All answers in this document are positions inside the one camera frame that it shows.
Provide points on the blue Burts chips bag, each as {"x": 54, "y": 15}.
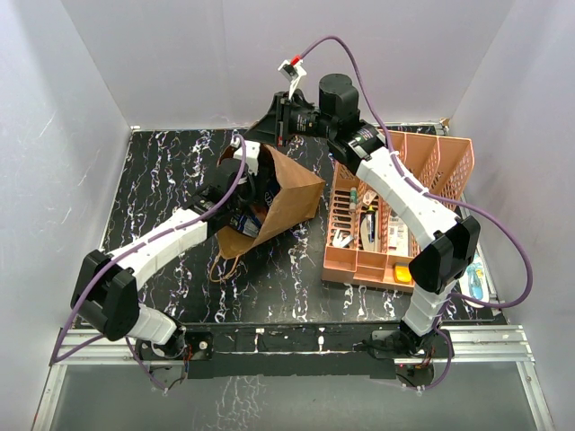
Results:
{"x": 246, "y": 223}

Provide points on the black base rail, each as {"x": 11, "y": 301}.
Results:
{"x": 367, "y": 348}

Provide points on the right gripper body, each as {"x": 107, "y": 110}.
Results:
{"x": 304, "y": 121}

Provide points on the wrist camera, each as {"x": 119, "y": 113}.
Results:
{"x": 292, "y": 69}
{"x": 250, "y": 152}

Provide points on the pink plastic desk organizer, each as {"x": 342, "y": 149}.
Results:
{"x": 405, "y": 220}

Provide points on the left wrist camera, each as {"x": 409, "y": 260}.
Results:
{"x": 250, "y": 152}

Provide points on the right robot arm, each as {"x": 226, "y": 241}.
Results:
{"x": 447, "y": 242}

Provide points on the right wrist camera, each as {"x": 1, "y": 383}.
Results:
{"x": 292, "y": 69}

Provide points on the brown paper bag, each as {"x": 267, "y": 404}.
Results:
{"x": 291, "y": 198}

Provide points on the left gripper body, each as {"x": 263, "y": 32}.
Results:
{"x": 252, "y": 193}

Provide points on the yellow sticky note pad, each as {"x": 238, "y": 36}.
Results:
{"x": 402, "y": 274}

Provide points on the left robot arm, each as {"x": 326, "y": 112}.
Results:
{"x": 106, "y": 291}

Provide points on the aluminium frame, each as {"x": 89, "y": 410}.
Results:
{"x": 470, "y": 343}

